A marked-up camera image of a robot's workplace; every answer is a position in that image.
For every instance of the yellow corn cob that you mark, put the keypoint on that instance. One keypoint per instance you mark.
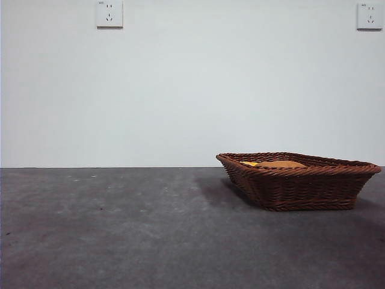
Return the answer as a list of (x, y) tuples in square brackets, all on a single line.
[(249, 163)]

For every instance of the brown potato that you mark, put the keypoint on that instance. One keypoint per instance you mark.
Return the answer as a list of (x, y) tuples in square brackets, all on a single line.
[(282, 164)]

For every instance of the brown wicker basket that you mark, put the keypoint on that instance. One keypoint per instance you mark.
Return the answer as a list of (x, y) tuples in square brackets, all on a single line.
[(300, 189)]

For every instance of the white wall socket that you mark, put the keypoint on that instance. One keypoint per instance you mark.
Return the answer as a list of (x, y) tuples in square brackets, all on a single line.
[(367, 16), (109, 15)]

